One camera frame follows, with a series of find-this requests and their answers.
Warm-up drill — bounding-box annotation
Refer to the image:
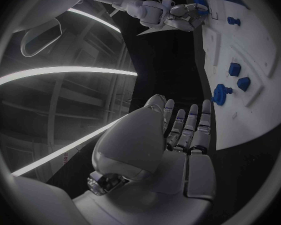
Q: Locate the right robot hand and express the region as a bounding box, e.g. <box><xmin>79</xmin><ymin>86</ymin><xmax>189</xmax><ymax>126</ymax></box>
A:
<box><xmin>164</xmin><ymin>2</ymin><xmax>211</xmax><ymax>33</ymax></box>

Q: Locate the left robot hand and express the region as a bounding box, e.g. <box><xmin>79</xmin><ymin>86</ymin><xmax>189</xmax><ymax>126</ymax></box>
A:
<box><xmin>71</xmin><ymin>94</ymin><xmax>218</xmax><ymax>225</ymax></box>

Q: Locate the blue short cylinder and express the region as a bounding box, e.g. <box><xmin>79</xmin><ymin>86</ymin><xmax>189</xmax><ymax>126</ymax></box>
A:
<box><xmin>192</xmin><ymin>0</ymin><xmax>212</xmax><ymax>16</ymax></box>

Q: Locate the white task board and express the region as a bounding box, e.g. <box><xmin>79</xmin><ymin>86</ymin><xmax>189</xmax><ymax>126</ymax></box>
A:
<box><xmin>182</xmin><ymin>0</ymin><xmax>281</xmax><ymax>151</ymax></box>

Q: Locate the blue peg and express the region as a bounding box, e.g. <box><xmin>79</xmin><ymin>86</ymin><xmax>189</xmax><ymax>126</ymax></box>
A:
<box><xmin>226</xmin><ymin>16</ymin><xmax>242</xmax><ymax>27</ymax></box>

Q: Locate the blue block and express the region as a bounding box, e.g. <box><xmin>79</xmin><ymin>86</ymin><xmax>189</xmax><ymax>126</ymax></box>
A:
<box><xmin>236</xmin><ymin>76</ymin><xmax>252</xmax><ymax>93</ymax></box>
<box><xmin>228</xmin><ymin>62</ymin><xmax>242</xmax><ymax>78</ymax></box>

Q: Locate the blue gear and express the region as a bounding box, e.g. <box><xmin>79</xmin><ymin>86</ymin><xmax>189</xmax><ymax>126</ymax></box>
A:
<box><xmin>210</xmin><ymin>83</ymin><xmax>234</xmax><ymax>106</ymax></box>

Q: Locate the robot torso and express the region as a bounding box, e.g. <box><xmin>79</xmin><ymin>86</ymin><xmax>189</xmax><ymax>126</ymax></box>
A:
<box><xmin>11</xmin><ymin>0</ymin><xmax>98</xmax><ymax>34</ymax></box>

